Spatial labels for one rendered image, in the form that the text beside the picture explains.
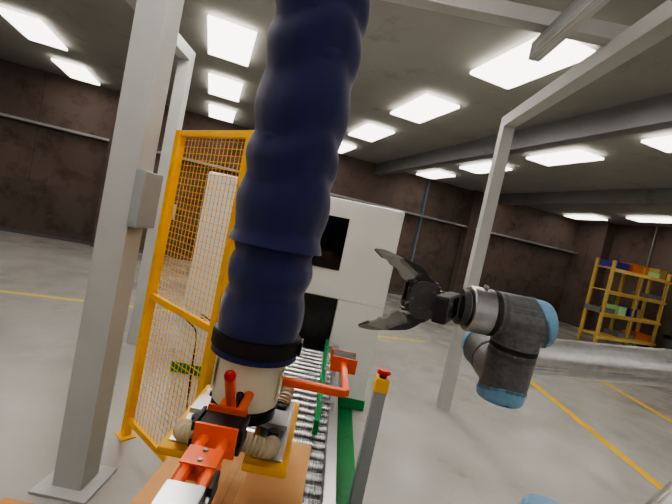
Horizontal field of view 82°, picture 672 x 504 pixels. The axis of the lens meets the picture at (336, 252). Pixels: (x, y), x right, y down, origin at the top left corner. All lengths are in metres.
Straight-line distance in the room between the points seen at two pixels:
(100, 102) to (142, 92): 9.64
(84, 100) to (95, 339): 9.99
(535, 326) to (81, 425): 2.33
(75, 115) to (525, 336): 11.73
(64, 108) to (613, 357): 11.91
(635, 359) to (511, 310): 0.38
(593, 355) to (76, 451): 2.45
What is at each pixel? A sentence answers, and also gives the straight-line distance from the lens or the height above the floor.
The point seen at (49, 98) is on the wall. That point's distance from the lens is 12.26.
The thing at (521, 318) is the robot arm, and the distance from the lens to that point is 0.80.
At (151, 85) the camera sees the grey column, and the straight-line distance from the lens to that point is 2.34.
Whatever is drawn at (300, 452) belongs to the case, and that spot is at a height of 0.94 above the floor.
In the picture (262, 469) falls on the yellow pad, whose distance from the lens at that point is 0.99.
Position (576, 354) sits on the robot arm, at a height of 1.51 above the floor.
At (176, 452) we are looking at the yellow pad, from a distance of 1.02.
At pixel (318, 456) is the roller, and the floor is 0.54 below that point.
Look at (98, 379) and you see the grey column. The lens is 2.50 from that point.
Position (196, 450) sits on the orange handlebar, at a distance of 0.78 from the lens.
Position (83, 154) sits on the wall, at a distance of 11.88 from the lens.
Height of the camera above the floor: 1.67
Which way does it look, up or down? 3 degrees down
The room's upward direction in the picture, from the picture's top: 12 degrees clockwise
